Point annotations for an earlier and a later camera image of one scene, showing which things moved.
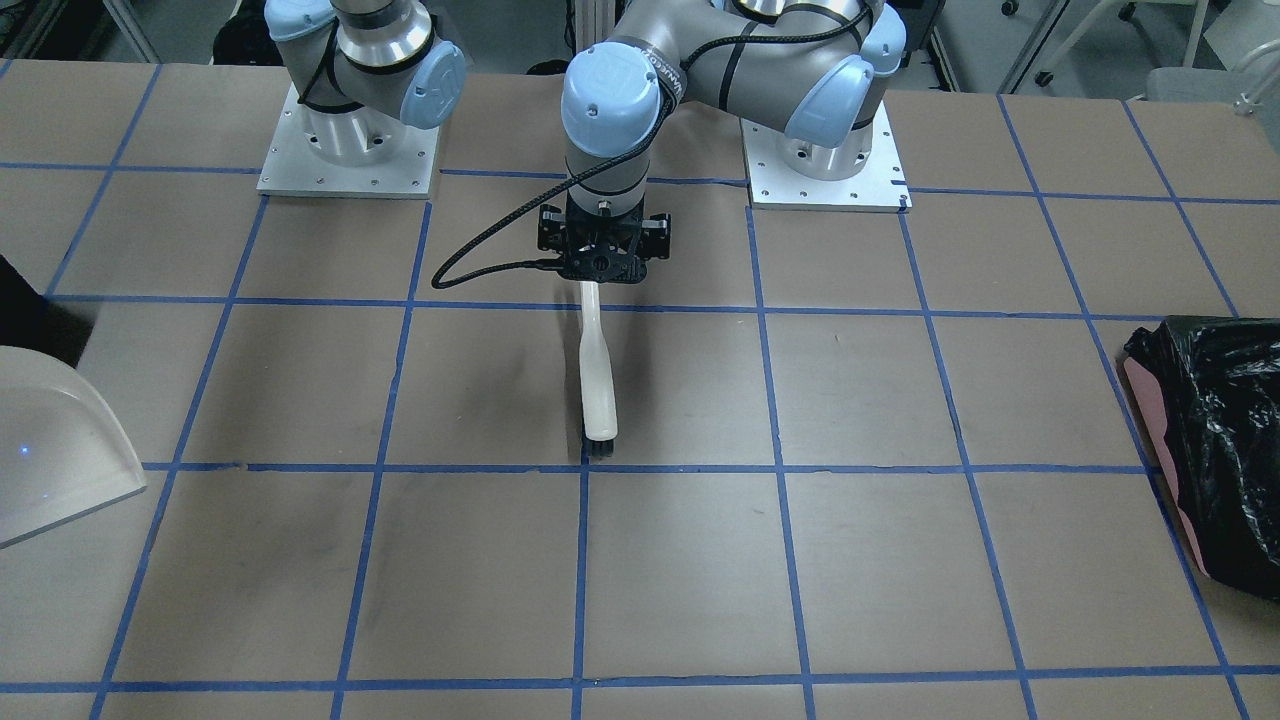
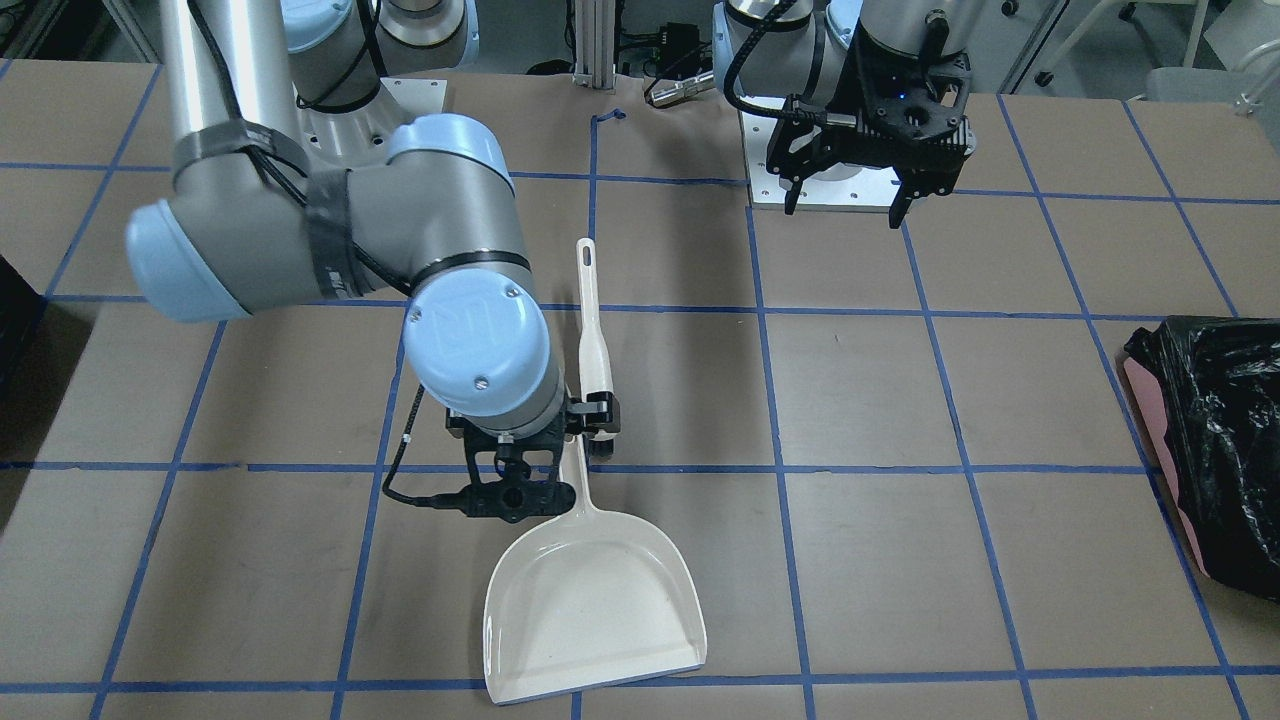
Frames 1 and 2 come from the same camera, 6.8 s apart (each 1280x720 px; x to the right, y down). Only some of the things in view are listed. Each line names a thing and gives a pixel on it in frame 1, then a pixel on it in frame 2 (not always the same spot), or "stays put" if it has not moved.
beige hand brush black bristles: [598, 400] stays put
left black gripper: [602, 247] -> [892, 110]
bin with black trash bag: [1210, 388] stays put
